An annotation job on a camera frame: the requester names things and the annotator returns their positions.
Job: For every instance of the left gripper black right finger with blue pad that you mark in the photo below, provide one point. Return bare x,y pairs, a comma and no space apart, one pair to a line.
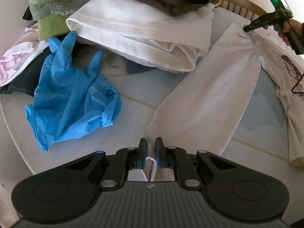
234,191

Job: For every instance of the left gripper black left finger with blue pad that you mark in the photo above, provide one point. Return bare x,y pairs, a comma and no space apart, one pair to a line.
68,191

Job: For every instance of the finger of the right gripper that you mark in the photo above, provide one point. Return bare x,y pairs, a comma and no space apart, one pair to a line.
262,21

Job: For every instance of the white printed long-sleeve shirt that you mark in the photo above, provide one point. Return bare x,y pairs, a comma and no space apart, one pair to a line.
207,124

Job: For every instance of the brown wooden chair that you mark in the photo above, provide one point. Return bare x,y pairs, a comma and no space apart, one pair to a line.
243,8

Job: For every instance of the blue nitrile glove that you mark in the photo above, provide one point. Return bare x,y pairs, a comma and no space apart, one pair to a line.
70,103

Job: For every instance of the dark denim garment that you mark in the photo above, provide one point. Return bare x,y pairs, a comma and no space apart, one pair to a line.
28,80

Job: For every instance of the folded white garment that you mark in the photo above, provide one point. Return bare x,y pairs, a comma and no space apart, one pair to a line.
144,34

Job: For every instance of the pale pink garment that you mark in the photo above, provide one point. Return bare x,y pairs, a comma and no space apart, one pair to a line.
15,60

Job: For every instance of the green lace garment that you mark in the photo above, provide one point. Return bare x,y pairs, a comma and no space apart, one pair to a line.
51,15

